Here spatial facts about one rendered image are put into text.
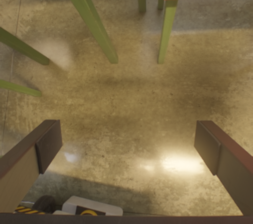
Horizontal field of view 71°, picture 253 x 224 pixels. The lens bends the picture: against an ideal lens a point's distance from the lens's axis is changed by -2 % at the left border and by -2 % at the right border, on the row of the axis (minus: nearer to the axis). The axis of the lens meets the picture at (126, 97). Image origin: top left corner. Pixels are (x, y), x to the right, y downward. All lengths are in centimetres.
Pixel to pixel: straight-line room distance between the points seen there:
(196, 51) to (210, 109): 31
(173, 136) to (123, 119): 26
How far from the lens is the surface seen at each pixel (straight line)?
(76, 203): 94
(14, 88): 95
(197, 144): 17
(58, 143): 17
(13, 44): 93
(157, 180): 97
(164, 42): 74
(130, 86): 95
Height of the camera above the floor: 93
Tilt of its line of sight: 79 degrees down
